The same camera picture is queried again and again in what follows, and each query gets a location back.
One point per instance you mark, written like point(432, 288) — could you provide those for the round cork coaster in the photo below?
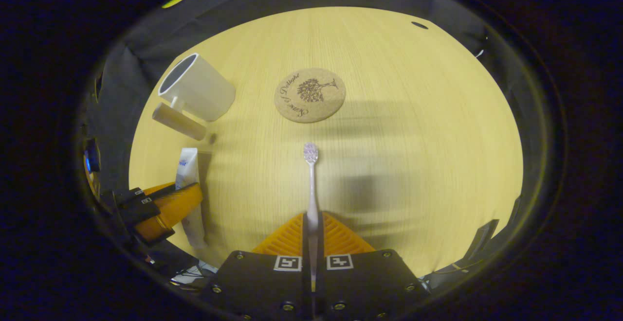
point(310, 95)

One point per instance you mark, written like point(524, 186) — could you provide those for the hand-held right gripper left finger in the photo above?
point(258, 287)

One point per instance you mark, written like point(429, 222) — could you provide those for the white toothpaste tube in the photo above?
point(187, 168)

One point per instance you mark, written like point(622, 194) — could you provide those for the black backdrop cloth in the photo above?
point(146, 29)

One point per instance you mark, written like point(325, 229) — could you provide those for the wooden desktop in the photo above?
point(413, 141)

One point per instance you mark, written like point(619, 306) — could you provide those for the white toothbrush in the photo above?
point(311, 189)

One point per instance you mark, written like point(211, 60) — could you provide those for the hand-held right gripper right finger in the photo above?
point(365, 287)

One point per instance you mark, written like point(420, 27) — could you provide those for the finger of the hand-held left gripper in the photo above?
point(129, 194)
point(170, 209)

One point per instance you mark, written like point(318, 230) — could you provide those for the black angular object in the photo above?
point(482, 238)

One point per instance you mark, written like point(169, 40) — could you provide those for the white cup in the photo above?
point(204, 90)

